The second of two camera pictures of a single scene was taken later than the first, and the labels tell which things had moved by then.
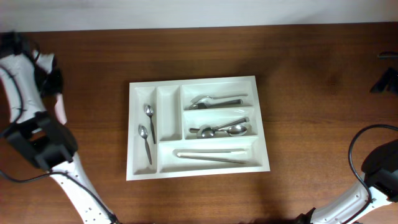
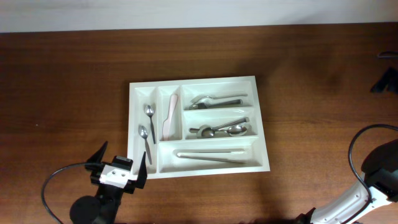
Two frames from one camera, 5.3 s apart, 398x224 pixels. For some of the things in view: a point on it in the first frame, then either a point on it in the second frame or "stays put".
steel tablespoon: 207,131 stays put
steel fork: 216,104 stays put
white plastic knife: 60,109 to 166,123
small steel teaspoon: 148,111 stays put
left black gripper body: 46,81 to 130,187
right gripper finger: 390,74 stays put
